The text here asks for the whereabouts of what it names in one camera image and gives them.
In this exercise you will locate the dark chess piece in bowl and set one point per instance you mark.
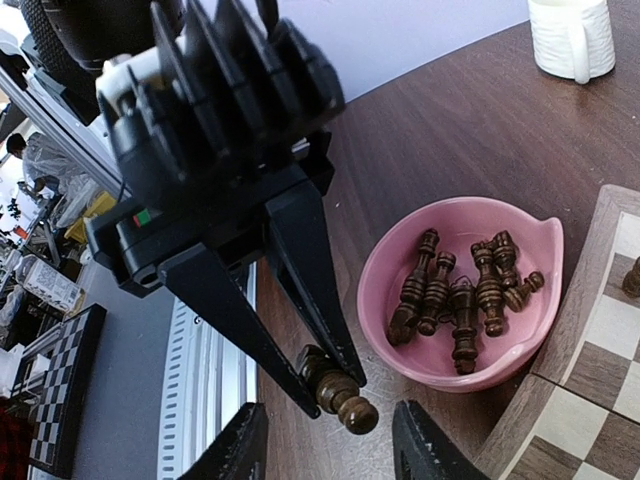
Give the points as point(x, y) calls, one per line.
point(436, 294)
point(505, 257)
point(488, 290)
point(462, 302)
point(402, 324)

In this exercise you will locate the front aluminium rail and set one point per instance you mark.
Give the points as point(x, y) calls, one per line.
point(206, 381)

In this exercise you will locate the person in background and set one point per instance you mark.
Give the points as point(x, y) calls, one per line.
point(44, 163)

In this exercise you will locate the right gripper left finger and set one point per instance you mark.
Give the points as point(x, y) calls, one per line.
point(239, 451)

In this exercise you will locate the dark chess pawn piece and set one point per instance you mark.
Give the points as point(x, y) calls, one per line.
point(631, 282)

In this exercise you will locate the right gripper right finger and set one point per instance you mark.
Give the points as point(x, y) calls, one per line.
point(422, 450)

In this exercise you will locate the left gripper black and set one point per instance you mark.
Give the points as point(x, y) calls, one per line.
point(223, 148)

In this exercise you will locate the pink bowl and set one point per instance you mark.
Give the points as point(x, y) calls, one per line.
point(461, 222)

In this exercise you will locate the wooden chess board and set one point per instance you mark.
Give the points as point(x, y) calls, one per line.
point(576, 414)

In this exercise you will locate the cream ribbed mug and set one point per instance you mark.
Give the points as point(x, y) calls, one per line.
point(572, 39)

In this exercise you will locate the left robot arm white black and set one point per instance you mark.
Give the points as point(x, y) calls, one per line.
point(98, 36)

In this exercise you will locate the black white chess board background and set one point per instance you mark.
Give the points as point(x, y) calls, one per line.
point(54, 378)

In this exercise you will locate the dark chess pawn in bowl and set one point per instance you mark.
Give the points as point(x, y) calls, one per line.
point(516, 298)

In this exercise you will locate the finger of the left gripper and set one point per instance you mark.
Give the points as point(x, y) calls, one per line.
point(201, 280)
point(300, 256)

